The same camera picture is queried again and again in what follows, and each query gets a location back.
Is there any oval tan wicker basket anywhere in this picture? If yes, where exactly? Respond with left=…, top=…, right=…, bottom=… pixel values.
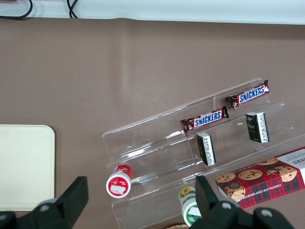
left=164, top=223, right=191, bottom=229

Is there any brown table cover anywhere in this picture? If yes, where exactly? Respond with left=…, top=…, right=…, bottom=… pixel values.
left=0, top=17, right=305, bottom=229

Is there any clear acrylic stepped display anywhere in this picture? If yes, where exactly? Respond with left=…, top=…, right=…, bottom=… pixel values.
left=102, top=76, right=305, bottom=229

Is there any black floor cable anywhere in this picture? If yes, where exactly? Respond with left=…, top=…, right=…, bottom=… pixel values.
left=66, top=0, right=79, bottom=19
left=0, top=0, right=33, bottom=19

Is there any brown Snickers bar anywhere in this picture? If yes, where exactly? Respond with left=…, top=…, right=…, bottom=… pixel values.
left=180, top=106, right=230, bottom=134
left=224, top=80, right=271, bottom=110

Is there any small black chocolate box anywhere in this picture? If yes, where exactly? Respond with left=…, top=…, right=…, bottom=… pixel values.
left=196, top=132, right=217, bottom=167
left=245, top=111, right=271, bottom=144

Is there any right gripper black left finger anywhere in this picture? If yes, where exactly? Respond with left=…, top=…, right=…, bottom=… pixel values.
left=0, top=176, right=89, bottom=229

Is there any red-lid white cup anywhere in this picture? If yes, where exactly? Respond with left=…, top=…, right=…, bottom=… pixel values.
left=105, top=164, right=133, bottom=198

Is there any green-lid white cup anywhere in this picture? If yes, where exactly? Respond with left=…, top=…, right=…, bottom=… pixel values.
left=177, top=186, right=203, bottom=227

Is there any red tartan cookie box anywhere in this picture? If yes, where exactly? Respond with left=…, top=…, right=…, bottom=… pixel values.
left=215, top=147, right=305, bottom=210

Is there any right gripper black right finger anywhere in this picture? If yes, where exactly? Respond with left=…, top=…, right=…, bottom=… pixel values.
left=189, top=175, right=296, bottom=229

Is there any beige plastic tray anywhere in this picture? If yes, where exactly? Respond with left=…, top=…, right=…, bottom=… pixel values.
left=0, top=124, right=56, bottom=212

